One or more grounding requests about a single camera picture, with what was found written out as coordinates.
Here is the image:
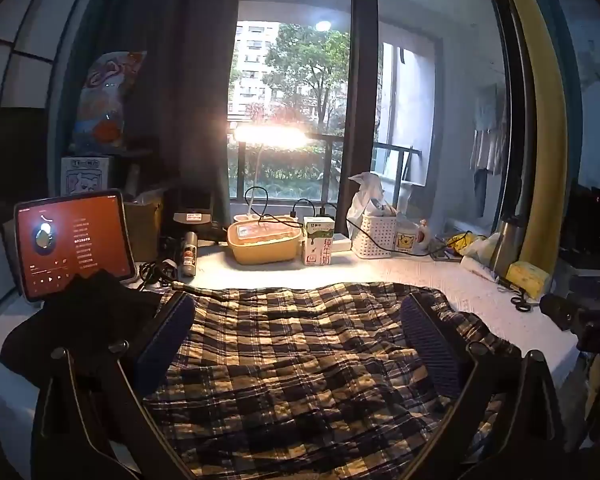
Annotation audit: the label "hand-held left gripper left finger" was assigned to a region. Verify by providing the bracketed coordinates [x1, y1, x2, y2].
[32, 291, 197, 480]

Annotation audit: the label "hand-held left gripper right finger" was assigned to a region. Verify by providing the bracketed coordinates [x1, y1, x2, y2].
[399, 292, 566, 480]

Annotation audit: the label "plaid pants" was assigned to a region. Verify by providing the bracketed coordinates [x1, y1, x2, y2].
[145, 282, 523, 480]

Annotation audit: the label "yellow sponge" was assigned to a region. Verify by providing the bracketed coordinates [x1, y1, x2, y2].
[507, 261, 552, 297]

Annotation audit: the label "black cloth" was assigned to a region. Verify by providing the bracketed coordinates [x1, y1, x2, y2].
[0, 269, 176, 391]

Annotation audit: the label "small spray can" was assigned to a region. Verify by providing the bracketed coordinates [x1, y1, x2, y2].
[180, 232, 198, 278]

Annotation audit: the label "stainless steel thermos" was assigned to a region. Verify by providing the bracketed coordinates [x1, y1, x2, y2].
[492, 214, 526, 277]

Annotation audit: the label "white plastic bag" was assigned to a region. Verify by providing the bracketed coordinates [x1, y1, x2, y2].
[462, 232, 502, 281]

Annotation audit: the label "white mug with yellow print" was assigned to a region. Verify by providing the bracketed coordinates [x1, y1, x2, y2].
[395, 225, 431, 253]

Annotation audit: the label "yellow plastic bag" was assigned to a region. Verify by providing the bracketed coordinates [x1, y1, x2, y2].
[445, 232, 475, 256]

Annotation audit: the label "brown cardboard box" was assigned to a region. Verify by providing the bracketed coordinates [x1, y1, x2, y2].
[122, 195, 165, 263]

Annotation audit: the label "white slatted basket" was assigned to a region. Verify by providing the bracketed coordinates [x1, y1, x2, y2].
[362, 212, 398, 259]

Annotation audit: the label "black speaker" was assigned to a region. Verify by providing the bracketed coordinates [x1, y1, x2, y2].
[172, 187, 216, 243]

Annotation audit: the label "tablet with red screen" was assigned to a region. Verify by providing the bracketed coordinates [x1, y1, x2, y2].
[14, 189, 138, 303]

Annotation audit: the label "yellow lidded food container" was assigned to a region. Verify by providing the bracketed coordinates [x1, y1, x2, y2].
[227, 220, 303, 264]

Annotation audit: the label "white milk carton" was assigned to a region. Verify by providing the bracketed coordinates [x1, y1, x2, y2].
[302, 216, 335, 266]

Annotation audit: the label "clear plastic bag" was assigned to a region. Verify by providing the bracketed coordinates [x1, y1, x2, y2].
[347, 171, 386, 238]

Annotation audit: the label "yellow padded pole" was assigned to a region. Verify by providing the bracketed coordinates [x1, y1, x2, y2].
[495, 0, 568, 281]

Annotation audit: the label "white printed box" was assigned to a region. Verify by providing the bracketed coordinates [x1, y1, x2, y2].
[61, 155, 117, 196]

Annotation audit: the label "hanging clothes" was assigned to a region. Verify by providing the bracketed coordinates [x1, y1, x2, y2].
[470, 85, 511, 216]

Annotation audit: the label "balcony railing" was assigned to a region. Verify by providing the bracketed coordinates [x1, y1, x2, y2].
[227, 132, 423, 201]

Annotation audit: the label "white desk lamp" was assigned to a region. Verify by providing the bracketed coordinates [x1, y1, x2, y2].
[232, 125, 308, 221]

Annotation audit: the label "colourful snack bag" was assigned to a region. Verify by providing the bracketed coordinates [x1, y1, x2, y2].
[72, 50, 148, 156]

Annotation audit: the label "black handled scissors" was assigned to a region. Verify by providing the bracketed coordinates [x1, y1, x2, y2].
[497, 276, 531, 313]

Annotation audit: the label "coiled black cable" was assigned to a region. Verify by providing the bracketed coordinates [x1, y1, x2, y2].
[140, 259, 182, 287]

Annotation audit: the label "black charging cable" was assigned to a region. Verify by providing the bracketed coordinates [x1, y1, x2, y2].
[244, 186, 433, 260]

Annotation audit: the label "black window frame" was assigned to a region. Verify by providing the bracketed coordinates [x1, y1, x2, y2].
[344, 0, 382, 235]

